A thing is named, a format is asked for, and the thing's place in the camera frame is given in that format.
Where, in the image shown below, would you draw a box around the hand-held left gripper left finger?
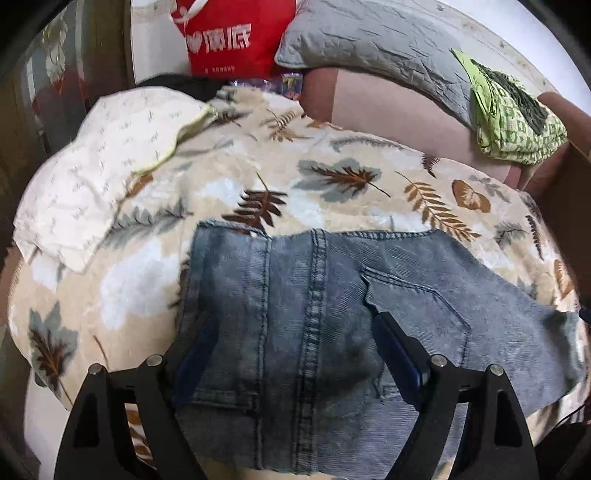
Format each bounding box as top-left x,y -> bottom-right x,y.
53,313 -> 219,480

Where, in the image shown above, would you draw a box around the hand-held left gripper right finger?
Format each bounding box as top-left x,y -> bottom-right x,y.
373,312 -> 541,480

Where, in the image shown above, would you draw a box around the blue denim pants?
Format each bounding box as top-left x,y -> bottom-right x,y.
173,219 -> 587,478

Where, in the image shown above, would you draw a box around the beige leaf-print blanket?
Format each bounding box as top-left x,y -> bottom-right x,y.
7,85 -> 583,468

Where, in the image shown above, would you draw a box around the white small-print pillow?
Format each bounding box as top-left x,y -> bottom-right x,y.
13,85 -> 219,274

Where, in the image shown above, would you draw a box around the brown cardboard box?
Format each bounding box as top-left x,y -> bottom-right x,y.
526,136 -> 591,308

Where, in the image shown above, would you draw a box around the pink sofa cushion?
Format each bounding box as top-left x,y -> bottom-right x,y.
300,67 -> 574,191

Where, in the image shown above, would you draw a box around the green patterned cloth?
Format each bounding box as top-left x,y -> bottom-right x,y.
451,48 -> 568,166

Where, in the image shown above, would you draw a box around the black cloth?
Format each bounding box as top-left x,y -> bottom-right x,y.
139,73 -> 228,100

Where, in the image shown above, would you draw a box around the colourful small packets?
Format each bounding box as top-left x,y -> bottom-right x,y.
230,74 -> 304,99

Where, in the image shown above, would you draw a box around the grey quilted pillow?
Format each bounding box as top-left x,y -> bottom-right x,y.
274,0 -> 491,128

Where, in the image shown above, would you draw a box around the red shopping bag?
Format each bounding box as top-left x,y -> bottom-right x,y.
168,0 -> 298,77

